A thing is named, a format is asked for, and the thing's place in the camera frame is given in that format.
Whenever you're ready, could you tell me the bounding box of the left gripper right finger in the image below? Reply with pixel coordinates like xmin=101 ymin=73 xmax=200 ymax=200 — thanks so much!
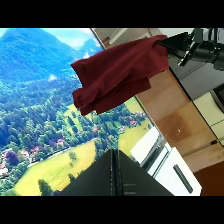
xmin=115 ymin=148 xmax=175 ymax=197

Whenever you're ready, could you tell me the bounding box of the dark red T-shirt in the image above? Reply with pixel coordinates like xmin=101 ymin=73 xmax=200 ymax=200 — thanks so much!
xmin=70 ymin=34 xmax=171 ymax=117

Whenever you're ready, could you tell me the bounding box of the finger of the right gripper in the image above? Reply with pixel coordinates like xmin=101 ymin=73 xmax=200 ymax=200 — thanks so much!
xmin=156 ymin=31 xmax=194 ymax=59

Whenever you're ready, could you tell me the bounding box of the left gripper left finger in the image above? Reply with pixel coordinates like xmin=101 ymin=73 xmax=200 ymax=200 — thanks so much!
xmin=59 ymin=148 xmax=116 ymax=197

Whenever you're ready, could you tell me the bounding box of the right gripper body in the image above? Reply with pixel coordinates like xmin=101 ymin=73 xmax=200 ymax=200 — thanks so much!
xmin=180 ymin=28 xmax=224 ymax=72

